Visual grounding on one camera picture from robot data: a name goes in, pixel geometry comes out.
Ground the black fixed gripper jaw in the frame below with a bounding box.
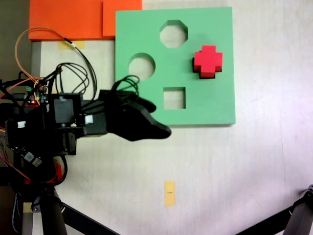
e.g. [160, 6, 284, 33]
[126, 111, 173, 142]

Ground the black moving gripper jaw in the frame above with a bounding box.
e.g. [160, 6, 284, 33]
[135, 96, 157, 114]

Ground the red cross columnar block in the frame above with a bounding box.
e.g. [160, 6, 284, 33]
[192, 45, 224, 80]

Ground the green shape-hole board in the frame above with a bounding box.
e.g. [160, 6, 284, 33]
[114, 6, 237, 128]

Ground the small orange foam block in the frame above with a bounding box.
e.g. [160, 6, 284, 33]
[102, 0, 143, 39]

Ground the large orange foam block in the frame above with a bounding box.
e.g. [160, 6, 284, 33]
[28, 0, 104, 41]

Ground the yellow tape strip with mark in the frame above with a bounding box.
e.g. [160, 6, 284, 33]
[164, 180, 176, 208]

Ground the wide yellow tape strip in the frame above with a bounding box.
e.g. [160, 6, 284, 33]
[57, 40, 86, 50]

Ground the black circuit board green terminal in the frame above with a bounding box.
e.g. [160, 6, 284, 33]
[25, 80, 51, 107]

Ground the black circuit board grey chip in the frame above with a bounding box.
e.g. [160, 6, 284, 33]
[13, 145, 44, 167]

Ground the black usb plug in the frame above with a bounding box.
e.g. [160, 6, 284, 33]
[0, 93, 28, 100]

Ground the black notched tripod leg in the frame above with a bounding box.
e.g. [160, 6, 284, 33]
[234, 184, 313, 235]

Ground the black gripper wire loop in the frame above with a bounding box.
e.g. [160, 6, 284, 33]
[111, 75, 141, 99]

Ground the long black cable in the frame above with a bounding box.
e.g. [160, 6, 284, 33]
[64, 36, 98, 101]

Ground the black arm wire loop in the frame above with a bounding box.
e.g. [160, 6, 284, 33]
[44, 62, 89, 95]

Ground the red base mount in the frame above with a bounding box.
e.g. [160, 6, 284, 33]
[24, 163, 63, 185]

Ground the long orange wire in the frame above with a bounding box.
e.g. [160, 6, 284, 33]
[15, 27, 74, 85]

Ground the blue braided cable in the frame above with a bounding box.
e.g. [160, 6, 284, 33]
[12, 192, 22, 234]

